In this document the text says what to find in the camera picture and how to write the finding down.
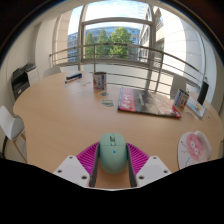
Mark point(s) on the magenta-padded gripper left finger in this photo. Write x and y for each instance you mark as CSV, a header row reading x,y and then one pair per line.
x,y
87,158

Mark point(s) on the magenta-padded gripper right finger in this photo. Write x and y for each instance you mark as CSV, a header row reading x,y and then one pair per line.
x,y
138,158

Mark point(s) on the mint green computer mouse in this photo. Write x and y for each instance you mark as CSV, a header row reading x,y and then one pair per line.
x,y
113,153

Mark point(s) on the round pink cartoon mouse pad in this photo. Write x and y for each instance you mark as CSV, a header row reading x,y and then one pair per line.
x,y
194,149

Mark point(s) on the red and grey magazine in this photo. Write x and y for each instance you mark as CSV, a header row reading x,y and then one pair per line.
x,y
150,103

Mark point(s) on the small printed card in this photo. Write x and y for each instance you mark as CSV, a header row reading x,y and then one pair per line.
x,y
107,102

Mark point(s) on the printed mug with red apple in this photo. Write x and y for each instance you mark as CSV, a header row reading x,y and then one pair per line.
x,y
181,99

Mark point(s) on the white chair with wooden legs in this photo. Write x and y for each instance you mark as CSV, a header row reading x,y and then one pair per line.
x,y
11,128

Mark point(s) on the dark blue stapler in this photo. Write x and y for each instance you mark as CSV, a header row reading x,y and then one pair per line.
x,y
73,77

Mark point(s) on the grey chair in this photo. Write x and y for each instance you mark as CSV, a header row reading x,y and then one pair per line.
x,y
178,85
51,71

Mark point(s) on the tall black speaker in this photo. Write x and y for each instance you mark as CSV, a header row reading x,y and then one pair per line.
x,y
202,91

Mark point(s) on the black printer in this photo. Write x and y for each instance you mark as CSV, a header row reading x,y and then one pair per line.
x,y
20,81

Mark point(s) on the metal balcony railing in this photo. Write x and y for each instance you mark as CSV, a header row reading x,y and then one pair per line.
x,y
133,46

